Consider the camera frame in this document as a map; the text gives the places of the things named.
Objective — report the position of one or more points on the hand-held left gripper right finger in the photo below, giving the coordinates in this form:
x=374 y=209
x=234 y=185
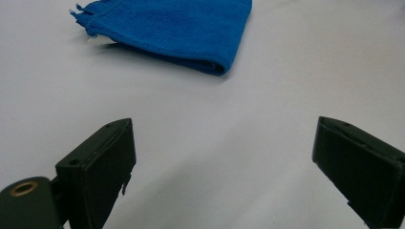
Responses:
x=363 y=168

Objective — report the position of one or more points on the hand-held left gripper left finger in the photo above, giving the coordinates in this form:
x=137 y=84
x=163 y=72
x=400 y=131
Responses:
x=95 y=171

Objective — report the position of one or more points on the blue towel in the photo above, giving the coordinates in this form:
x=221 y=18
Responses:
x=175 y=31

